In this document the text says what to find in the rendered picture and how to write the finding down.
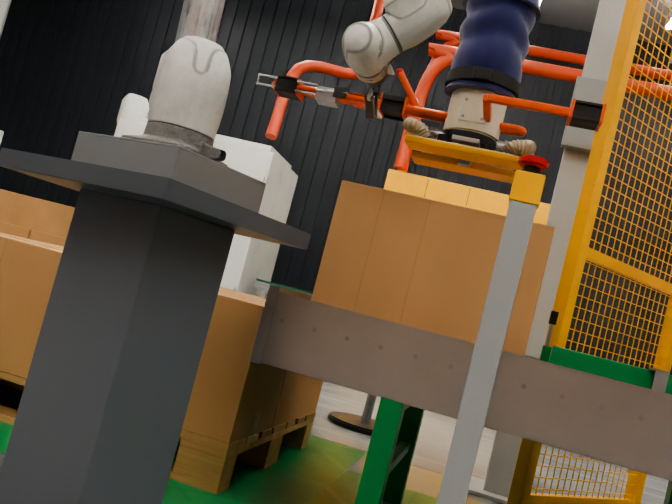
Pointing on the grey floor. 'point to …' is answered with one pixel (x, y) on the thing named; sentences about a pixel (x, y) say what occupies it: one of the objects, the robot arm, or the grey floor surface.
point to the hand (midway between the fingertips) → (382, 94)
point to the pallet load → (34, 218)
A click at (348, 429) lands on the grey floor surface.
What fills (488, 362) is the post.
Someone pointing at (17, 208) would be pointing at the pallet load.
